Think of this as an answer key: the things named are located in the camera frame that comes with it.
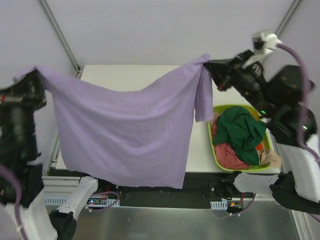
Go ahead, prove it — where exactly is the purple t shirt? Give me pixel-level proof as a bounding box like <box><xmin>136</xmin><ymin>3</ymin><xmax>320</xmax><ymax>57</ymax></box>
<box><xmin>12</xmin><ymin>52</ymin><xmax>215</xmax><ymax>190</ymax></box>

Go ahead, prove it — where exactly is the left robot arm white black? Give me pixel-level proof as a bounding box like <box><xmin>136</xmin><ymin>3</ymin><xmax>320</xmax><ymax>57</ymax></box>
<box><xmin>0</xmin><ymin>70</ymin><xmax>106</xmax><ymax>240</ymax></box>

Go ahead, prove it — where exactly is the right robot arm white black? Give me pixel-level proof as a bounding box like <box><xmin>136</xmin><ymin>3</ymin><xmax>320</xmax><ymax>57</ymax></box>
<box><xmin>204</xmin><ymin>46</ymin><xmax>320</xmax><ymax>215</ymax></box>

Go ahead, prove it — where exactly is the dark green t shirt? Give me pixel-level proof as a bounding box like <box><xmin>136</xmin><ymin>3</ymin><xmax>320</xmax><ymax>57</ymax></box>
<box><xmin>212</xmin><ymin>106</ymin><xmax>267</xmax><ymax>166</ymax></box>

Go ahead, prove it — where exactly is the lime green plastic basket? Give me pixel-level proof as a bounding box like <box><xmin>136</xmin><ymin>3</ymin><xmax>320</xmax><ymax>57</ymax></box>
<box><xmin>208</xmin><ymin>104</ymin><xmax>282</xmax><ymax>172</ymax></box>

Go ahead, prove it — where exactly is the beige t shirt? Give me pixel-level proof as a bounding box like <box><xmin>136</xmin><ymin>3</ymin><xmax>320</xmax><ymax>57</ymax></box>
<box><xmin>257</xmin><ymin>149</ymin><xmax>283</xmax><ymax>169</ymax></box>

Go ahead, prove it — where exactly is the red pink t shirt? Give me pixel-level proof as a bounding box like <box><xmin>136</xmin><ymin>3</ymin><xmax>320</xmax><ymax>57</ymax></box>
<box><xmin>211</xmin><ymin>119</ymin><xmax>251</xmax><ymax>171</ymax></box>

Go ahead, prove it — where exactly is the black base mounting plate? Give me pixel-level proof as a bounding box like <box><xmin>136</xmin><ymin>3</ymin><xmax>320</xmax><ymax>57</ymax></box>
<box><xmin>95</xmin><ymin>172</ymin><xmax>254</xmax><ymax>209</ymax></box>

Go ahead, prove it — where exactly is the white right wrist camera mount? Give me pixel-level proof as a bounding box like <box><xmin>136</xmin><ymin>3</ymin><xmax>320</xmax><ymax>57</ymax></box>
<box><xmin>252</xmin><ymin>30</ymin><xmax>283</xmax><ymax>61</ymax></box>

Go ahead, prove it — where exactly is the left aluminium frame post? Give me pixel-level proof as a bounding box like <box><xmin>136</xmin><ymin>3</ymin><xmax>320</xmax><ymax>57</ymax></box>
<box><xmin>37</xmin><ymin>0</ymin><xmax>83</xmax><ymax>75</ymax></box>

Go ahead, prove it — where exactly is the aluminium frame post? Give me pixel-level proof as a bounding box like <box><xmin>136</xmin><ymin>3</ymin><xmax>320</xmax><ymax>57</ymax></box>
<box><xmin>274</xmin><ymin>0</ymin><xmax>304</xmax><ymax>38</ymax></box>
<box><xmin>37</xmin><ymin>0</ymin><xmax>83</xmax><ymax>75</ymax></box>

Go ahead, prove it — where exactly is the right aluminium frame post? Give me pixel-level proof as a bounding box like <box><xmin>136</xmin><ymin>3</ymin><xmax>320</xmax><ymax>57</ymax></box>
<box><xmin>274</xmin><ymin>0</ymin><xmax>304</xmax><ymax>38</ymax></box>

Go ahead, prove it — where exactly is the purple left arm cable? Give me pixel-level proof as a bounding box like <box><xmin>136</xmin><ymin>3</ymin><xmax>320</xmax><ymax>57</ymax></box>
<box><xmin>0</xmin><ymin>162</ymin><xmax>28</xmax><ymax>240</ymax></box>

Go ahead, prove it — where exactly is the aluminium front rail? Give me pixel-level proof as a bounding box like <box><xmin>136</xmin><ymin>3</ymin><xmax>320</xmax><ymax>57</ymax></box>
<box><xmin>42</xmin><ymin>176</ymin><xmax>81</xmax><ymax>196</ymax></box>

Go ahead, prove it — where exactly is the right white slotted cable duct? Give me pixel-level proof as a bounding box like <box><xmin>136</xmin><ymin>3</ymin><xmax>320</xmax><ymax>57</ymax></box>
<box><xmin>210</xmin><ymin>200</ymin><xmax>228</xmax><ymax>211</ymax></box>

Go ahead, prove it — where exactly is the white slotted cable duct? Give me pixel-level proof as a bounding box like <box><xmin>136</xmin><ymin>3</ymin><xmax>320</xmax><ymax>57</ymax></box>
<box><xmin>210</xmin><ymin>200</ymin><xmax>228</xmax><ymax>211</ymax></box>
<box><xmin>44</xmin><ymin>196</ymin><xmax>120</xmax><ymax>208</ymax></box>

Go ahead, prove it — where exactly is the left white slotted cable duct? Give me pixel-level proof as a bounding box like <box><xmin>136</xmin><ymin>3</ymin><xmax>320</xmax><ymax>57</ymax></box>
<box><xmin>44</xmin><ymin>196</ymin><xmax>120</xmax><ymax>208</ymax></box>

